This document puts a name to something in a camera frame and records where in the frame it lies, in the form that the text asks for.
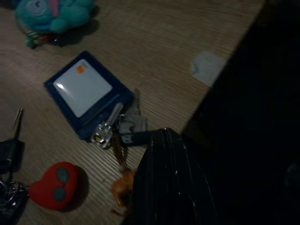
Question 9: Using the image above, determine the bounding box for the blue card holder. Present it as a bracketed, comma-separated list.
[44, 50, 136, 141]

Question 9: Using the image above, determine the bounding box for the silver key rings bunch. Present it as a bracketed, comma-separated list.
[0, 180, 30, 225]

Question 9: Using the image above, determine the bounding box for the red heart key fob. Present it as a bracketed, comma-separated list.
[28, 161, 86, 212]

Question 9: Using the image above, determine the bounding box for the teal plush toy keychain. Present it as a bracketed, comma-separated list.
[14, 0, 96, 49]

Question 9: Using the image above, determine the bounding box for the white sticker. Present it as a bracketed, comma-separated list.
[190, 50, 227, 85]

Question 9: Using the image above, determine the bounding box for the brown orange tassel keychain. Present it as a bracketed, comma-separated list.
[109, 131, 139, 215]

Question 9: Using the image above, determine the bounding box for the black key tag strap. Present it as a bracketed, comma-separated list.
[120, 130, 153, 147]

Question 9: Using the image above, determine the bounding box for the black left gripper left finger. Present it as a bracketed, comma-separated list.
[121, 128, 174, 225]

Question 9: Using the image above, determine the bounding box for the white card with orange logo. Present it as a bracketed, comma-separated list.
[52, 59, 113, 118]

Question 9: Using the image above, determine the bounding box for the black car key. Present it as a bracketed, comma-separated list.
[0, 107, 25, 174]

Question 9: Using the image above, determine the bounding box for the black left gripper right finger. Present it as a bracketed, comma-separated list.
[165, 128, 220, 225]

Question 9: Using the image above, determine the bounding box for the silver key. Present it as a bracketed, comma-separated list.
[119, 88, 150, 134]

